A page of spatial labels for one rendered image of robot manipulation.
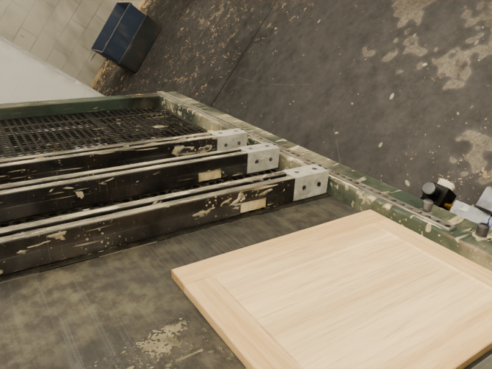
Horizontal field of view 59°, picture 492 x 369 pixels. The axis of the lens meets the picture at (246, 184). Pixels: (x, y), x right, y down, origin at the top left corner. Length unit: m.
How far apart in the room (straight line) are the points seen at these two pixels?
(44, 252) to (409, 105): 1.94
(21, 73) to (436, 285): 4.03
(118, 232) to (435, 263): 0.68
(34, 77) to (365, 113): 3.06
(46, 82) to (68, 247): 3.63
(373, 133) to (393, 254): 1.50
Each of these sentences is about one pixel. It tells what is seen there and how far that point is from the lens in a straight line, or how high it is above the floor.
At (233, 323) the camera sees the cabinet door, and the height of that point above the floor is 1.34.
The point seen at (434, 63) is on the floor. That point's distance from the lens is 2.52.
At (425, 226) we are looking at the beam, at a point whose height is 0.90.
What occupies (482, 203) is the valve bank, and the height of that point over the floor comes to 0.76.
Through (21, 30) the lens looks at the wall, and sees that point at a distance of 5.84.
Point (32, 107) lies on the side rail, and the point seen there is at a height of 1.38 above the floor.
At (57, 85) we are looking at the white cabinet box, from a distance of 4.54.
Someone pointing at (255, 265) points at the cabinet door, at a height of 1.23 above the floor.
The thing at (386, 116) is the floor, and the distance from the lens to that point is 2.46.
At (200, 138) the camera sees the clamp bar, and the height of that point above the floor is 1.08.
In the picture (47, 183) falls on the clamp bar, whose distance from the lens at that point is 1.16.
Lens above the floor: 1.87
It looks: 41 degrees down
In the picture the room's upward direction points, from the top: 61 degrees counter-clockwise
